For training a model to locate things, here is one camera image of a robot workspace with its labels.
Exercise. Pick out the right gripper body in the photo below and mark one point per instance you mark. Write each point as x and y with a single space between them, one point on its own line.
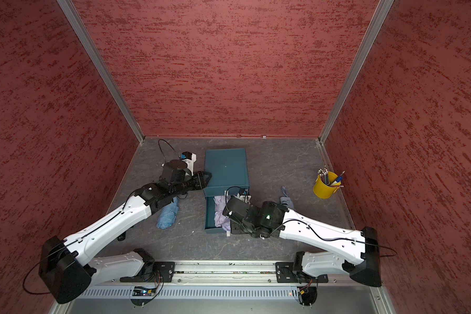
244 227

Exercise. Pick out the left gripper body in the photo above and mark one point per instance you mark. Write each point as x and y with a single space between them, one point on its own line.
189 184

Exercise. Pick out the teal drawer cabinet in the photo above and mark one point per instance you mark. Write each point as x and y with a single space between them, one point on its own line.
229 170

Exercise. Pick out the purple umbrella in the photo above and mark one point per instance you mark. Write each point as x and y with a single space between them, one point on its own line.
221 221

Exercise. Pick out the blue umbrella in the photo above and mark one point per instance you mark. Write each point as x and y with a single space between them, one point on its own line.
285 199
168 215

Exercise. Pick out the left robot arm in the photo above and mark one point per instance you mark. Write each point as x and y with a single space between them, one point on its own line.
69 266

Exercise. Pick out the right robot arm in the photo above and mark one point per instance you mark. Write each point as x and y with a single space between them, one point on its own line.
352 252

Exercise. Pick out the yellow pen cup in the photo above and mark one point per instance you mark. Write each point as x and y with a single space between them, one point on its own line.
322 191

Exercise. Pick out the pens in cup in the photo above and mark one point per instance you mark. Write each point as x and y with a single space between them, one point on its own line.
329 178

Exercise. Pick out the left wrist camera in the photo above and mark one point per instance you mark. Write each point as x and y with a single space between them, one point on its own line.
189 159

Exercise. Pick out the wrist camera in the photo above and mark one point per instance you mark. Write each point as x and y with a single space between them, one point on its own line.
244 195
189 159

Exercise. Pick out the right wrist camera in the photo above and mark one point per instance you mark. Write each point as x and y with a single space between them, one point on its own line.
244 195

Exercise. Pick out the aluminium rail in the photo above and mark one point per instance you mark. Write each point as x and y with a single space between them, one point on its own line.
227 272

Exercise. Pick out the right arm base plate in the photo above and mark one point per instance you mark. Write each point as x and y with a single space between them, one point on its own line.
285 273

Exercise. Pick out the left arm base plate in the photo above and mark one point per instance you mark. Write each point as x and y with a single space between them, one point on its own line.
156 272

